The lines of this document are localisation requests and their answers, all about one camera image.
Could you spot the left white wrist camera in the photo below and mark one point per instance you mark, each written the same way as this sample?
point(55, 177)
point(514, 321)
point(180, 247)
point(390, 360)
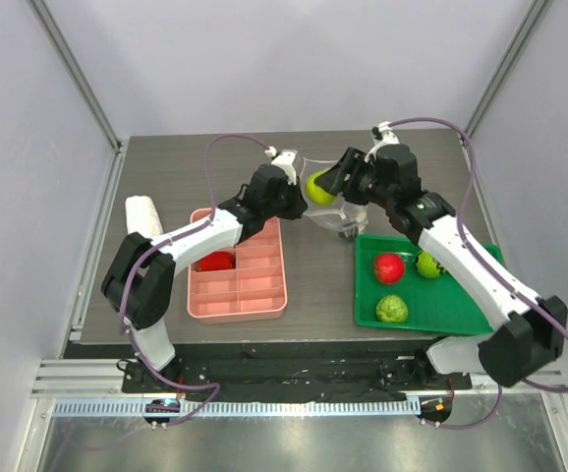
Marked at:
point(285, 160)

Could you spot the green plastic tray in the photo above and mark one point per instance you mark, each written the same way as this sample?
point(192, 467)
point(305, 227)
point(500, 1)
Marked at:
point(437, 305)

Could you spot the red fake apple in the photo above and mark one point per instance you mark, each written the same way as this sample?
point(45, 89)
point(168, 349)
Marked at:
point(388, 268)

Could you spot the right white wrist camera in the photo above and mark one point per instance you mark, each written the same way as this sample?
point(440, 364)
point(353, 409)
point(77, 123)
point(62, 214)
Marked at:
point(382, 135)

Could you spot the aluminium frame post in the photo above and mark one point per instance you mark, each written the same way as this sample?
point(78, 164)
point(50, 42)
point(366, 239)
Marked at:
point(74, 70)
point(519, 41)

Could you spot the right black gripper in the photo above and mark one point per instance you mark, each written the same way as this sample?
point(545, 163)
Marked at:
point(351, 173)

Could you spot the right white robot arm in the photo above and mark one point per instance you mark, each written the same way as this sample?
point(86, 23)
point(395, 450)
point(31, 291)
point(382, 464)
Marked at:
point(523, 339)

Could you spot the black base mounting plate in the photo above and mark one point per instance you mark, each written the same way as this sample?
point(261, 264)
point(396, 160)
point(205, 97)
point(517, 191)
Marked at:
point(315, 371)

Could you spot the yellow-green fake fruit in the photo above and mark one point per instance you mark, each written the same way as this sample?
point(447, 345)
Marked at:
point(427, 266)

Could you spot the yellow-green fake pear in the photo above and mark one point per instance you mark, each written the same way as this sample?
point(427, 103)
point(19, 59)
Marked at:
point(315, 193)

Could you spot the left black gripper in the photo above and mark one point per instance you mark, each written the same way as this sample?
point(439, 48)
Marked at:
point(298, 206)

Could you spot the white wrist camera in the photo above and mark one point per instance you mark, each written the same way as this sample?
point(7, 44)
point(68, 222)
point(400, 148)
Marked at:
point(285, 160)
point(382, 135)

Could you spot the green fake apple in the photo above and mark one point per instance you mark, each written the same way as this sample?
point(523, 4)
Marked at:
point(391, 309)

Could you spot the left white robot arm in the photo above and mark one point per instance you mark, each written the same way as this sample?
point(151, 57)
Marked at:
point(139, 282)

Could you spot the pink divided organizer tray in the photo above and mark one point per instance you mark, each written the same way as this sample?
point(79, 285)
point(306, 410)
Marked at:
point(255, 290)

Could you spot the clear polka dot zip bag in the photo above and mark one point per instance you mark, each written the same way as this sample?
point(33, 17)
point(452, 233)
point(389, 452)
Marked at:
point(346, 219)

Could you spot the white slotted cable duct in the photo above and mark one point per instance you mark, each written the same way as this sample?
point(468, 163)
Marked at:
point(149, 407)

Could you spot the left aluminium frame post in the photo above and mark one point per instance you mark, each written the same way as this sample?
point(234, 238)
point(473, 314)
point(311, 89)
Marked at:
point(74, 70)

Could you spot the red fabric item bottom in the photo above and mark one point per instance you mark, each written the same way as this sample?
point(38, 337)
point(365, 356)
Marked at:
point(216, 261)

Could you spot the right aluminium frame post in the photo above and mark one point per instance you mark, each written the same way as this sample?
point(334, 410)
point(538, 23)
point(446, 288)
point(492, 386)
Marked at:
point(519, 41)

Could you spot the white crumpled cloth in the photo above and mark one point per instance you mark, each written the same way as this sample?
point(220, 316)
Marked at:
point(142, 217)

